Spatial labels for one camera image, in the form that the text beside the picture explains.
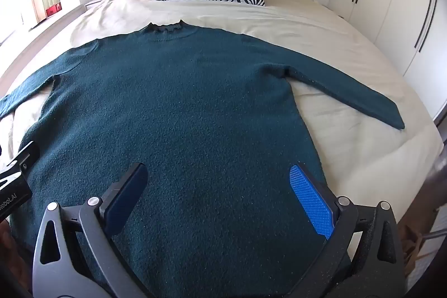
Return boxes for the teal knit sweater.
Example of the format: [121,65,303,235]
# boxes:
[0,20,406,298]

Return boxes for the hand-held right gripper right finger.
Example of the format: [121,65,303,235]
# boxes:
[286,163,406,298]

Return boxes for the bed with beige sheet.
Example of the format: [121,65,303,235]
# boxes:
[0,0,444,236]

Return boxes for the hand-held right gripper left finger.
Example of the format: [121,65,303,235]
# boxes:
[31,163,149,298]

